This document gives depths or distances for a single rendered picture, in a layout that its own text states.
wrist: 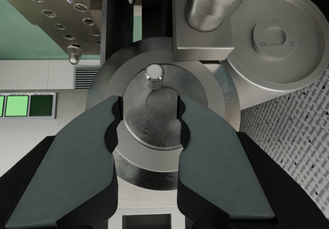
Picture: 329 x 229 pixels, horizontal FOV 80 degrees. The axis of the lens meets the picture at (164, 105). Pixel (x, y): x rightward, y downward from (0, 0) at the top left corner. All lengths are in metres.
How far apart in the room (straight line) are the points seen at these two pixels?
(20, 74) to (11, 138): 3.00
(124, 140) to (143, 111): 0.03
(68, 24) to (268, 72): 0.41
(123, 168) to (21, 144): 0.45
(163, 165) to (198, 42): 0.11
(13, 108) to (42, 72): 2.84
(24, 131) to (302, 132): 0.58
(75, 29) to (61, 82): 2.78
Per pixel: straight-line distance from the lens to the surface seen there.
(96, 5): 0.42
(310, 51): 0.27
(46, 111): 0.58
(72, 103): 0.57
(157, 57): 0.20
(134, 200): 0.54
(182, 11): 0.19
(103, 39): 0.22
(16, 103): 0.63
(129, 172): 0.19
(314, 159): 0.30
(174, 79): 0.17
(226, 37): 0.19
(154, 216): 0.63
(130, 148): 0.18
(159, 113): 0.17
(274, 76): 0.24
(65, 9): 0.46
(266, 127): 0.37
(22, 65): 3.63
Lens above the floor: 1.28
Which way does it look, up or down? 10 degrees down
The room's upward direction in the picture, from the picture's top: 179 degrees clockwise
